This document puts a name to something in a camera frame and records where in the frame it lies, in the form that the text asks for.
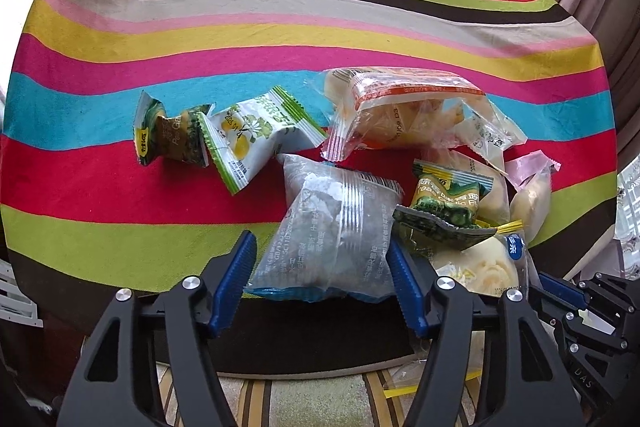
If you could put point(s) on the clear yellow-strip bun bag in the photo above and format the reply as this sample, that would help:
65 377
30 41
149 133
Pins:
489 267

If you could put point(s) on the green yellow snack packet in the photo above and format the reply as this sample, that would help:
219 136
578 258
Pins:
453 207

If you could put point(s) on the pink snack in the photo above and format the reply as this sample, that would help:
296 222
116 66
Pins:
531 176

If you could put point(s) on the dark green snack packet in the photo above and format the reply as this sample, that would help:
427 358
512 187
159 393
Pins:
178 138

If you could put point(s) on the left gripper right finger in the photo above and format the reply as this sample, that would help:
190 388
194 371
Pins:
523 381

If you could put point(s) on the white green lemon snack packet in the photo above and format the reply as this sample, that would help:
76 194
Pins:
242 138

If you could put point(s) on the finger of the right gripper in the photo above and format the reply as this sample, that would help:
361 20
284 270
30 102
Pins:
564 290

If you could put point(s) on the large clear bread bag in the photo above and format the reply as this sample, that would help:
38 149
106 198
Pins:
392 107

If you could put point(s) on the striped sofa cushion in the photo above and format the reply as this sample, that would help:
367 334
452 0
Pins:
379 398

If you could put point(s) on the clear blue-edged snack bag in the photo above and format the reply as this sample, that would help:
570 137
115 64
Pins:
333 238

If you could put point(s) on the white rack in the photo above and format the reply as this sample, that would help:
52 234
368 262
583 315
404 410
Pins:
16 307

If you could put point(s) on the white lace curtain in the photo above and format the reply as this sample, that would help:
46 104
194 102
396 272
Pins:
627 226

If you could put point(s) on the colourful striped cloth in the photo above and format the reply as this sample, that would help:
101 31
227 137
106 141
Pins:
81 216

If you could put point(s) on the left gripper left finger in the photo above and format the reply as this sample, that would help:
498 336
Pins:
115 381

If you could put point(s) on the white pastry snack packet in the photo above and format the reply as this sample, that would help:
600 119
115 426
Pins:
488 132

